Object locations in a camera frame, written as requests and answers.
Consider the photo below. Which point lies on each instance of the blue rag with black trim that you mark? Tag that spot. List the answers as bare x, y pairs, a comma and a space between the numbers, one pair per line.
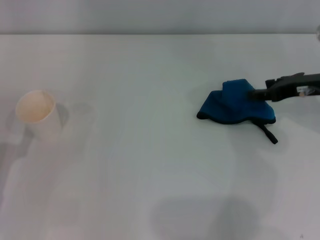
232, 107

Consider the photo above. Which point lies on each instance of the white paper cup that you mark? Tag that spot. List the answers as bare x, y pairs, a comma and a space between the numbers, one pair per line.
37, 112

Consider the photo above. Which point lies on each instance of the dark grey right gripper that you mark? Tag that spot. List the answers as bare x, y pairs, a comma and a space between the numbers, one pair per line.
302, 83

